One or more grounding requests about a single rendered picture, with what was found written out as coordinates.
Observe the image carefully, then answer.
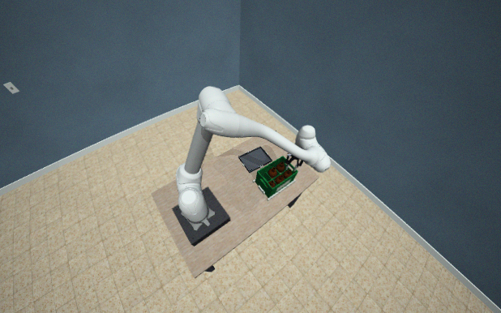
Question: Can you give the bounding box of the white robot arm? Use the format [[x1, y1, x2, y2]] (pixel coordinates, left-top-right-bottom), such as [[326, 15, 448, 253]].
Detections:
[[176, 86, 331, 231]]

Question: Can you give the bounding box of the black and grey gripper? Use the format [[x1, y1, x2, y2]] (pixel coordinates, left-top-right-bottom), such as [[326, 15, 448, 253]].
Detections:
[[285, 153, 303, 169]]

